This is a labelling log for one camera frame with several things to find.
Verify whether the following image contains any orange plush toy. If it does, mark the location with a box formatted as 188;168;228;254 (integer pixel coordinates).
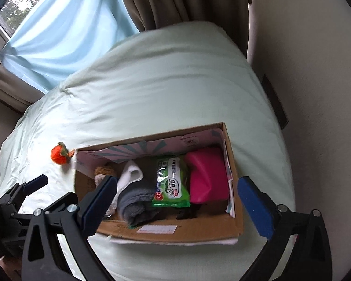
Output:
50;142;76;165

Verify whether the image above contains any bed with pale green sheet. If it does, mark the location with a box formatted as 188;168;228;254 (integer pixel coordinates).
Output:
0;20;296;281

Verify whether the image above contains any light blue hanging cloth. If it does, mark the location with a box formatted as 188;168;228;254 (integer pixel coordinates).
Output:
0;0;139;93

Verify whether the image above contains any pink pouch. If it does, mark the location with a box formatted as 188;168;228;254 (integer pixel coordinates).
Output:
184;147;229;205

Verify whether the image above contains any brown mushroom plush toy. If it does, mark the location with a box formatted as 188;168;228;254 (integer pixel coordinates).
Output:
94;165;115;186

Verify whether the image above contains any green wet wipes pack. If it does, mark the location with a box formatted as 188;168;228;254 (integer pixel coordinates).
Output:
151;155;191;208

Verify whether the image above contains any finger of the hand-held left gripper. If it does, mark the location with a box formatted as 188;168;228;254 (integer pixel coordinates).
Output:
4;174;49;205

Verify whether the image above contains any window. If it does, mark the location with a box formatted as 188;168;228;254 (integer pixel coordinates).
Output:
0;0;43;63

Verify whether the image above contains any blue-grey sock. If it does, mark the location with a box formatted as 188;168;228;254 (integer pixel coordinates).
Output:
117;185;158;227

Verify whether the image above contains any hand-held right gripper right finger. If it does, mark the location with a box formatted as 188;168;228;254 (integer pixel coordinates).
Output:
237;176;332;281

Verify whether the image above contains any printed cardboard box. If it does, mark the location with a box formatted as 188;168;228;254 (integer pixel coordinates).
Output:
73;122;245;245

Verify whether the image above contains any brown curtain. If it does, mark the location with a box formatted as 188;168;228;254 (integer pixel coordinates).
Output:
109;0;253;33
0;55;46;115

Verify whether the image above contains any white cloth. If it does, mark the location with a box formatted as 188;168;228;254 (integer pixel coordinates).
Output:
105;160;144;215

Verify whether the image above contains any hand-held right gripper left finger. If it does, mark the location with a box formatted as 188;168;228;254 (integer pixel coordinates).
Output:
21;175;118;281

